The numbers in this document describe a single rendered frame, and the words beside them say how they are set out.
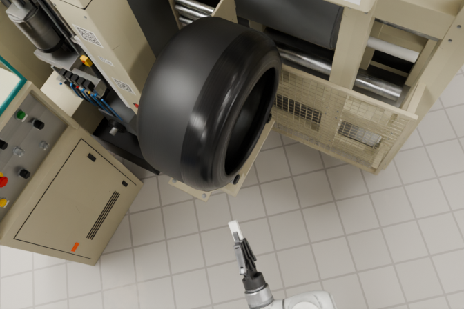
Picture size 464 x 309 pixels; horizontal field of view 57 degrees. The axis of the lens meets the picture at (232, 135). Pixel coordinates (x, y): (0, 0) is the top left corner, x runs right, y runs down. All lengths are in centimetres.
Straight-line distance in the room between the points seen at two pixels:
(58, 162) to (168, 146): 74
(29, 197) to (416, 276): 193
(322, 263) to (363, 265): 22
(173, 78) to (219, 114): 16
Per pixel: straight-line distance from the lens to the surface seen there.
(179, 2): 169
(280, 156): 260
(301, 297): 150
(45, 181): 189
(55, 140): 189
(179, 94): 119
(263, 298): 152
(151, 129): 125
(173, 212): 258
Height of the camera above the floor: 245
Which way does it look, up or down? 67 degrees down
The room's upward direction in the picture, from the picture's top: 16 degrees counter-clockwise
